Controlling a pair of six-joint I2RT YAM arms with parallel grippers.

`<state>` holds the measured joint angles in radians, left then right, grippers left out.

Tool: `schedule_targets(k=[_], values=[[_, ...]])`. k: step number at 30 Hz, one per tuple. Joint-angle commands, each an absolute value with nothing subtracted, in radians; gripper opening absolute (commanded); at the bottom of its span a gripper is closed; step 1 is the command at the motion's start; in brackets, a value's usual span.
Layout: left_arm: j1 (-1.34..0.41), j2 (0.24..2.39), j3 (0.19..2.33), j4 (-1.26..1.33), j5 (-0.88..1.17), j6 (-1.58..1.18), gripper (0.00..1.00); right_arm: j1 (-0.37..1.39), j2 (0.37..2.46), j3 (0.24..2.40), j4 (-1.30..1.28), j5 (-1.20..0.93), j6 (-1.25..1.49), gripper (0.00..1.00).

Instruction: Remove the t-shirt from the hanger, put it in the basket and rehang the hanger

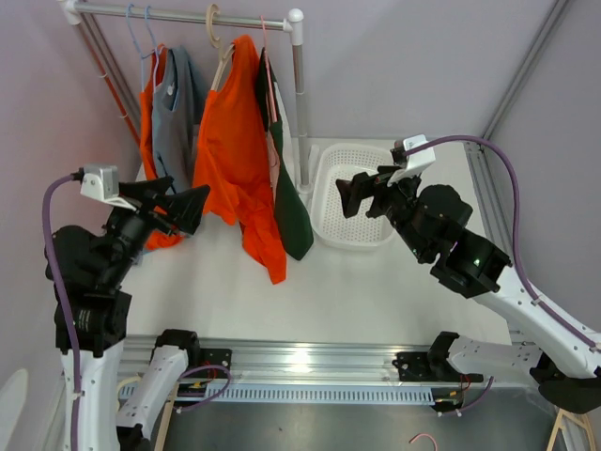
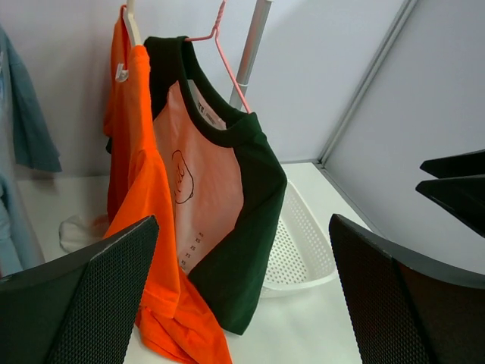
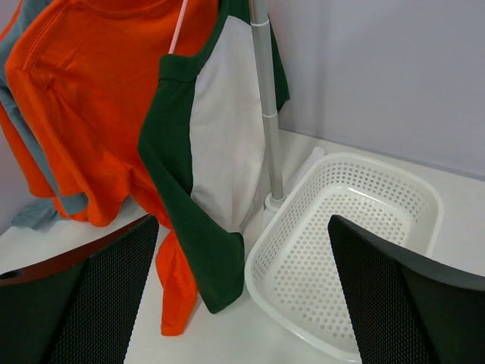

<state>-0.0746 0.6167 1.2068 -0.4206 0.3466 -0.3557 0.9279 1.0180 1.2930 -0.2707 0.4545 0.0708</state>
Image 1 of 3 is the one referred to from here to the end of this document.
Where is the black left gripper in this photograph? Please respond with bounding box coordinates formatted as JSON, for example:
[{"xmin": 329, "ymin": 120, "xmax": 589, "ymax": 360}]
[{"xmin": 100, "ymin": 174, "xmax": 209, "ymax": 286}]

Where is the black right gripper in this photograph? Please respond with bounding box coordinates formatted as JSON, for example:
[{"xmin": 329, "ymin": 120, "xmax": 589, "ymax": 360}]
[{"xmin": 335, "ymin": 165, "xmax": 431, "ymax": 262}]

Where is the green white t shirt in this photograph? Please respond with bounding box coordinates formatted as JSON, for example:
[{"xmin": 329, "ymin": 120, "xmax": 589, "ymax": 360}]
[{"xmin": 254, "ymin": 49, "xmax": 314, "ymax": 261}]

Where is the orange t shirt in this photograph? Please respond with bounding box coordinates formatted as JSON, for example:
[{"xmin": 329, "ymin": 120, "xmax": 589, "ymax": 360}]
[
  {"xmin": 139, "ymin": 44, "xmax": 183, "ymax": 251},
  {"xmin": 193, "ymin": 35, "xmax": 286, "ymax": 284}
]

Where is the grey blue t shirt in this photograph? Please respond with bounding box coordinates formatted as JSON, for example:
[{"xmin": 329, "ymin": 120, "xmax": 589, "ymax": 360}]
[{"xmin": 151, "ymin": 46, "xmax": 208, "ymax": 194}]

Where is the pink wire hanger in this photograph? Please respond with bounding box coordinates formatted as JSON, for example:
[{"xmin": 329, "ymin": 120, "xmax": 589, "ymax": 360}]
[{"xmin": 259, "ymin": 15, "xmax": 277, "ymax": 123}]

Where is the beige wooden hanger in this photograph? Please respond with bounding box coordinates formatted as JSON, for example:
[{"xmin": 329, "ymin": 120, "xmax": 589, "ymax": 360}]
[{"xmin": 206, "ymin": 4, "xmax": 235, "ymax": 91}]

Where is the light blue wire hanger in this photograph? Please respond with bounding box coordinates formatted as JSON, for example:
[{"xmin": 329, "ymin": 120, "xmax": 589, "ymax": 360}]
[{"xmin": 144, "ymin": 6, "xmax": 161, "ymax": 92}]

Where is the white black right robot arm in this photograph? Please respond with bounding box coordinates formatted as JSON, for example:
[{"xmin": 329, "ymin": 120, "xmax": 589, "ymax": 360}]
[{"xmin": 336, "ymin": 166, "xmax": 600, "ymax": 413}]

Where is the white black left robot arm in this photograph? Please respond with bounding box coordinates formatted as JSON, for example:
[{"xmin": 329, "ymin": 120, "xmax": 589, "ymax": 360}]
[{"xmin": 42, "ymin": 167, "xmax": 210, "ymax": 450}]

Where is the pink hanger hook floor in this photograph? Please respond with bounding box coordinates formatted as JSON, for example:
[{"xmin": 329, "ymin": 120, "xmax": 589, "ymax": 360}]
[{"xmin": 408, "ymin": 433, "xmax": 439, "ymax": 451}]

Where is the beige hanger bottom right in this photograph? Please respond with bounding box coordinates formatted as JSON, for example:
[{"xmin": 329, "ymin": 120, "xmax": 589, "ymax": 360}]
[{"xmin": 546, "ymin": 409, "xmax": 597, "ymax": 451}]

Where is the white plastic laundry basket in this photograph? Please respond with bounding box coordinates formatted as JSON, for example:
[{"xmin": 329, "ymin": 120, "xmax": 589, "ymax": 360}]
[{"xmin": 310, "ymin": 143, "xmax": 393, "ymax": 251}]

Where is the silver white clothes rack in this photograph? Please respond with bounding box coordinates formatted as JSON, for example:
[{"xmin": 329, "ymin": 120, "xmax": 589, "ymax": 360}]
[{"xmin": 60, "ymin": 1, "xmax": 313, "ymax": 195}]

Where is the beige hangers bottom left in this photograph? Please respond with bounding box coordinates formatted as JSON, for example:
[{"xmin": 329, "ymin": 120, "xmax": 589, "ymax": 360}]
[{"xmin": 116, "ymin": 375, "xmax": 179, "ymax": 451}]

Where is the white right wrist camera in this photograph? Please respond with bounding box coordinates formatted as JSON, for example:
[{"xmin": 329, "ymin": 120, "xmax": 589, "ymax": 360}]
[{"xmin": 388, "ymin": 134, "xmax": 436, "ymax": 186}]

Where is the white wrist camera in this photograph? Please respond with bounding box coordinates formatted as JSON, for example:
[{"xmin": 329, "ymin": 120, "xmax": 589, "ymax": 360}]
[
  {"xmin": 80, "ymin": 163, "xmax": 136, "ymax": 210},
  {"xmin": 388, "ymin": 134, "xmax": 436, "ymax": 186}
]

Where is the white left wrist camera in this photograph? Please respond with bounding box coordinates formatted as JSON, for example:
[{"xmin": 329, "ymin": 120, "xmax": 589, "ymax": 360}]
[{"xmin": 80, "ymin": 163, "xmax": 136, "ymax": 210}]

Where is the blue wire hanger left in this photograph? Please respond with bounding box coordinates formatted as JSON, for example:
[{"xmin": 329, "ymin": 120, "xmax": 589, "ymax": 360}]
[{"xmin": 125, "ymin": 3, "xmax": 146, "ymax": 92}]

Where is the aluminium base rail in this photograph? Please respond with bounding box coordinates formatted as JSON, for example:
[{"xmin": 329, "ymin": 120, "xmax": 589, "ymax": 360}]
[{"xmin": 116, "ymin": 334, "xmax": 546, "ymax": 389}]

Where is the white slotted cable duct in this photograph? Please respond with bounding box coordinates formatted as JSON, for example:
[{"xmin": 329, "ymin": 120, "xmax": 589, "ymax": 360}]
[{"xmin": 116, "ymin": 385, "xmax": 436, "ymax": 406}]

